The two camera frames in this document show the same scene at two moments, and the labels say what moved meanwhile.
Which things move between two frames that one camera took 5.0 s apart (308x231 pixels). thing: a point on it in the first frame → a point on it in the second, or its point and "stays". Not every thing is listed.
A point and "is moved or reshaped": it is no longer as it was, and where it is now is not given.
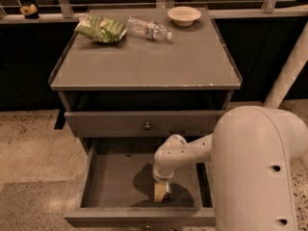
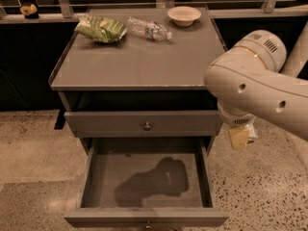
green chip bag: [100, 29] stays
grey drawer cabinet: [129, 78] stays
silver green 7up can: [168, 190] is moved or reshaped
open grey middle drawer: [117, 189] stays
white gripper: [159, 176] → [237, 118]
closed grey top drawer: [140, 123] stays
